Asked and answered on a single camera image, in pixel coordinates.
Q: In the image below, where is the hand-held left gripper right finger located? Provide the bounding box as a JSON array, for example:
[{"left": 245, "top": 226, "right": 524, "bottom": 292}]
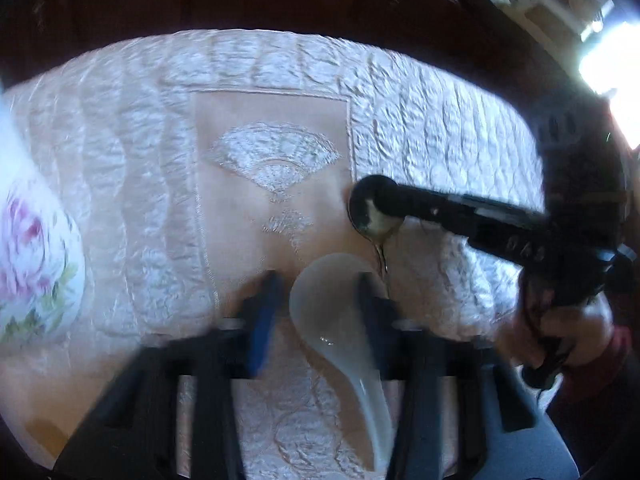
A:
[{"left": 352, "top": 271, "right": 581, "bottom": 480}]

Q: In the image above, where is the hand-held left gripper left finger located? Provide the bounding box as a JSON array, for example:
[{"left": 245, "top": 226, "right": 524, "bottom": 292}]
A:
[{"left": 52, "top": 269, "right": 290, "bottom": 480}]

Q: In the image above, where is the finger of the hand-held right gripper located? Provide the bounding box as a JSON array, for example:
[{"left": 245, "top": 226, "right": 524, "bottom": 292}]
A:
[{"left": 349, "top": 174, "right": 553, "bottom": 263}]

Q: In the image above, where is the white ceramic soup spoon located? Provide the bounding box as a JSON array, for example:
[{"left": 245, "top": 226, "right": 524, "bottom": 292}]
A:
[{"left": 288, "top": 252, "right": 397, "bottom": 472}]

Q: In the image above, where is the metal spoon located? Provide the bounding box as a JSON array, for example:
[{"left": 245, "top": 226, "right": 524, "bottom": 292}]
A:
[{"left": 348, "top": 185, "right": 403, "bottom": 278}]

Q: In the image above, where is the white floral ceramic cup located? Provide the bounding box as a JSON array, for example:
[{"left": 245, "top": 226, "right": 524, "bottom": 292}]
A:
[{"left": 0, "top": 80, "right": 87, "bottom": 347}]

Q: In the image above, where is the person's right forearm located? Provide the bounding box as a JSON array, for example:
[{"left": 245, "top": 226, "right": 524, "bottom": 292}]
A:
[{"left": 545, "top": 327, "right": 640, "bottom": 466}]

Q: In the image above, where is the person's right hand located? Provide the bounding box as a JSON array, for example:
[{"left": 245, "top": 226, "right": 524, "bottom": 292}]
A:
[{"left": 509, "top": 294, "right": 616, "bottom": 367}]

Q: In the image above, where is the cream quilted tablecloth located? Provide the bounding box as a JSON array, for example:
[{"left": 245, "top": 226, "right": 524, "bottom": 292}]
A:
[{"left": 0, "top": 27, "right": 551, "bottom": 480}]

